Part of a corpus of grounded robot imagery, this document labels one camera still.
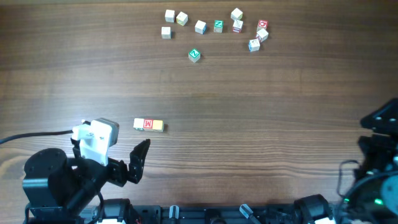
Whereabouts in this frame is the red M wooden block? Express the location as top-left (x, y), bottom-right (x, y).
top-left (143, 119), bottom-right (154, 130)

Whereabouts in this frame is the teal picture wooden block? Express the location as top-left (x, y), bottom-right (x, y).
top-left (133, 118), bottom-right (144, 131)

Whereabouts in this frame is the yellow K wooden block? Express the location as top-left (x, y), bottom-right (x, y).
top-left (152, 119), bottom-right (164, 132)

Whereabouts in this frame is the green Z wooden block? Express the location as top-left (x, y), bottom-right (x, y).
top-left (188, 49), bottom-right (201, 63)

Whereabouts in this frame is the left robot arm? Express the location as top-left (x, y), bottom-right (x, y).
top-left (22, 139), bottom-right (150, 223)

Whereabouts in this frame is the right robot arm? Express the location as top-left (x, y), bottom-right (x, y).
top-left (293, 98), bottom-right (397, 224)

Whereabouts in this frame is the wooden block left lower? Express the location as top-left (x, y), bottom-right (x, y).
top-left (161, 27), bottom-right (172, 39)

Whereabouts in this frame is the blue edged wooden block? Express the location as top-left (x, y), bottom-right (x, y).
top-left (195, 20), bottom-right (206, 34)

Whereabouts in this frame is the yellow edged wooden block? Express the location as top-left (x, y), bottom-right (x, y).
top-left (176, 12), bottom-right (188, 26)

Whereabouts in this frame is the plain wooden block far left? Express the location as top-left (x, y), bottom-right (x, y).
top-left (165, 9), bottom-right (175, 23)

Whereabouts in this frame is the plain wooden block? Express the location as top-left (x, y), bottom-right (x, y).
top-left (231, 8), bottom-right (243, 21)
top-left (165, 9), bottom-right (175, 23)

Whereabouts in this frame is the green N wooden block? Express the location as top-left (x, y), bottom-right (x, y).
top-left (213, 20), bottom-right (223, 33)

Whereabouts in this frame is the blue sided wooden block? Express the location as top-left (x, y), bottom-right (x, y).
top-left (248, 39), bottom-right (261, 52)

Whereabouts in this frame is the red edged picture block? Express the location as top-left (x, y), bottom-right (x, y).
top-left (232, 19), bottom-right (243, 33)

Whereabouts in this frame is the plain wooden block top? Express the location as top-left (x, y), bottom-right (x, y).
top-left (231, 8), bottom-right (243, 21)

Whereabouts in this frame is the red sided wooden block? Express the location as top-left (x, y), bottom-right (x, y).
top-left (256, 29), bottom-right (269, 43)

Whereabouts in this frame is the red O wooden block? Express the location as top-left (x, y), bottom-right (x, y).
top-left (257, 20), bottom-right (269, 31)

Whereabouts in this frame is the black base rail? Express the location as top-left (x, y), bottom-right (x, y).
top-left (124, 202), bottom-right (343, 224)

